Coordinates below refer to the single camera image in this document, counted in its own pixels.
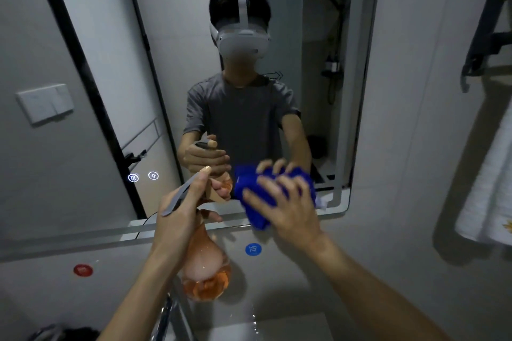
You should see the person's left hand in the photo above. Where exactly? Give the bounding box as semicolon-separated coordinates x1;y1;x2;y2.
150;166;233;273

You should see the person's right hand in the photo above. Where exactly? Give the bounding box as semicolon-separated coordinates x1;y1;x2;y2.
242;159;325;253

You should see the blue cloth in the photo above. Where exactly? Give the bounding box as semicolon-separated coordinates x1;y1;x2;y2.
233;164;329;230

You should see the orange spray bottle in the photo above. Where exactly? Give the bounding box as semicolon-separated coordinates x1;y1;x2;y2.
161;170;233;302

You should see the rectangular wall mirror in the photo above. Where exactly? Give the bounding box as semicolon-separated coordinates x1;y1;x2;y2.
0;0;383;262

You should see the person's right forearm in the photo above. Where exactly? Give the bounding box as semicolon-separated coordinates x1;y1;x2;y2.
308;232;453;341

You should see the chrome faucet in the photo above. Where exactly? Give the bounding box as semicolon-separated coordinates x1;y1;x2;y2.
150;293;189;341

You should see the clear glass cup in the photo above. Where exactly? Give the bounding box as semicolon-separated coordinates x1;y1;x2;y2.
28;323;61;341

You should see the hanging white towel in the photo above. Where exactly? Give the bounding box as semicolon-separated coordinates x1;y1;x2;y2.
455;99;512;246

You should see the black towel rack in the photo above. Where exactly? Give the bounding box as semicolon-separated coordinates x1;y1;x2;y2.
460;0;512;94

